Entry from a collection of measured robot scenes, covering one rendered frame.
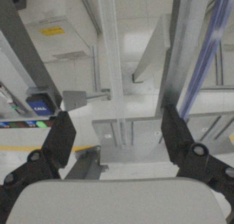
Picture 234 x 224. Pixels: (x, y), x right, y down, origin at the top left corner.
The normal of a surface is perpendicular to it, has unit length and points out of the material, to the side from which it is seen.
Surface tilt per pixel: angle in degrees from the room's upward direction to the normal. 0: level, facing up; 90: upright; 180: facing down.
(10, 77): 44
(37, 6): 0
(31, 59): 90
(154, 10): 0
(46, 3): 0
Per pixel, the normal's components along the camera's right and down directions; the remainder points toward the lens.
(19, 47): 1.00, -0.06
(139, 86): -0.06, 0.12
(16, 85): 0.00, 0.77
